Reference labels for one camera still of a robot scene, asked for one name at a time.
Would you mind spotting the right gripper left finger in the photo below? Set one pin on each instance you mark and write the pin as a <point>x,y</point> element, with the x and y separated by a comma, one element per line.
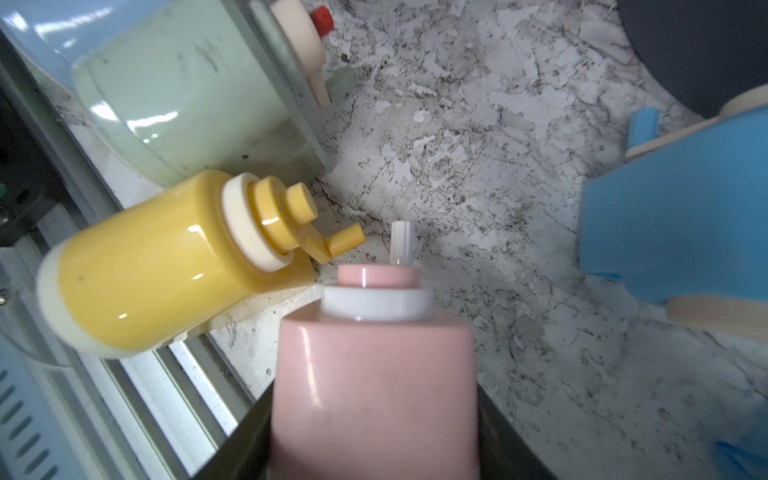
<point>245,454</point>

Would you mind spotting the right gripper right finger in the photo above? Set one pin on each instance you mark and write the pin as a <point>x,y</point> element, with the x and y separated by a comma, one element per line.
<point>503,453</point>

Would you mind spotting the pink pencil sharpener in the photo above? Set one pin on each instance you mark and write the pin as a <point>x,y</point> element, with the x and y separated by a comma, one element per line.
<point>374,380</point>

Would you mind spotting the bright blue pencil sharpener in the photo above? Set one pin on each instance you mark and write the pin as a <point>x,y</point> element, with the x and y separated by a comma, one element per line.
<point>682,224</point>

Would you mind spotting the dark grey trash bin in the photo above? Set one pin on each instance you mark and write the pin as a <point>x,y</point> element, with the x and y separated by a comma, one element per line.
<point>703,52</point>

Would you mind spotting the clear blue shavings tray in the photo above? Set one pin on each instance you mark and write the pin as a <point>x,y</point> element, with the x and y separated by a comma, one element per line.
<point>736,463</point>

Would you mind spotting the yellow pencil sharpener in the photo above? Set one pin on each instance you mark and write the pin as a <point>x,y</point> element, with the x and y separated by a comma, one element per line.
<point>153,272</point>

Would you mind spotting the green pencil sharpener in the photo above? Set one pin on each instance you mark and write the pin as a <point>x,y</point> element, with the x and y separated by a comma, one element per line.
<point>212,85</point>

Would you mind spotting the light blue pencil sharpener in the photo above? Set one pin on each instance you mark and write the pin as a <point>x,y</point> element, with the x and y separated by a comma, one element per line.
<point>56,34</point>

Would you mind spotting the aluminium front rail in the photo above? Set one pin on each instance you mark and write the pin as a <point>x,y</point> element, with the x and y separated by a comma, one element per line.
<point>161,415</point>

